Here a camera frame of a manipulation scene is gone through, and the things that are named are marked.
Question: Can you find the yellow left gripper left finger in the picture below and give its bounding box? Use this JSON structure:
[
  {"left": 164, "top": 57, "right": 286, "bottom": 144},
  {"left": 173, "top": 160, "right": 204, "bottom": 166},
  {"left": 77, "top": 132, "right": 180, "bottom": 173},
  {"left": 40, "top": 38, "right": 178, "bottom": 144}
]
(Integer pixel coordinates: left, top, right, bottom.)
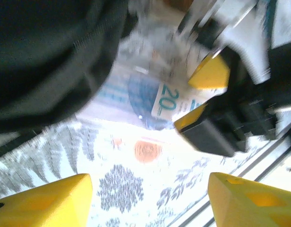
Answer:
[{"left": 0, "top": 173, "right": 93, "bottom": 227}]

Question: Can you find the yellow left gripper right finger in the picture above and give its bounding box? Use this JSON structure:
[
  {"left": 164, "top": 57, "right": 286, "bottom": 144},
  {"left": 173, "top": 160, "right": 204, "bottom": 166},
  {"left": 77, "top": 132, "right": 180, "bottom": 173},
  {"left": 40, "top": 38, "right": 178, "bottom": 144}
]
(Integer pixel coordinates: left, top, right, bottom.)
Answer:
[{"left": 207, "top": 172, "right": 291, "bottom": 227}]

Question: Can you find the clear pack with 20 label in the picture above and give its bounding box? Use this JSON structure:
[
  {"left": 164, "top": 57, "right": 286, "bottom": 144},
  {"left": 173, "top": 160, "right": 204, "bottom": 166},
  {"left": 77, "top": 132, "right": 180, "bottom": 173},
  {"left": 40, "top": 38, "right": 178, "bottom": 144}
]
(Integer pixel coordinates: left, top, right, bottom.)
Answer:
[{"left": 95, "top": 70, "right": 209, "bottom": 130}]

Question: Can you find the black fabric backpack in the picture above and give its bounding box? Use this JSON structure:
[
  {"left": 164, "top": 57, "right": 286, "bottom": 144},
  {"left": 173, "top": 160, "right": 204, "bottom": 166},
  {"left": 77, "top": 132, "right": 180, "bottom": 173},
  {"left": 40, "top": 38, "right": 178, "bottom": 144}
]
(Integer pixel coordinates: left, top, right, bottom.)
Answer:
[{"left": 0, "top": 0, "right": 138, "bottom": 153}]

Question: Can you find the floral patterned table cover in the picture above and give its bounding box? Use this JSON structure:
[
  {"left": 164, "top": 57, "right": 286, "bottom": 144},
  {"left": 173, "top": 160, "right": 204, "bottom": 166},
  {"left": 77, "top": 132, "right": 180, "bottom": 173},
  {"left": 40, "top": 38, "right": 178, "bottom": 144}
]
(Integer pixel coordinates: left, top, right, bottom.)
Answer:
[{"left": 0, "top": 14, "right": 291, "bottom": 227}]

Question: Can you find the aluminium table front rail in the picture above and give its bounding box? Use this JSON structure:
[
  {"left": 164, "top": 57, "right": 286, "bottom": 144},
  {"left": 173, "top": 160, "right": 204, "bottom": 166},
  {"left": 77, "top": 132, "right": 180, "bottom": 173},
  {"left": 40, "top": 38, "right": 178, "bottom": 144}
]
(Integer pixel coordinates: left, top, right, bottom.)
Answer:
[{"left": 168, "top": 136, "right": 291, "bottom": 227}]

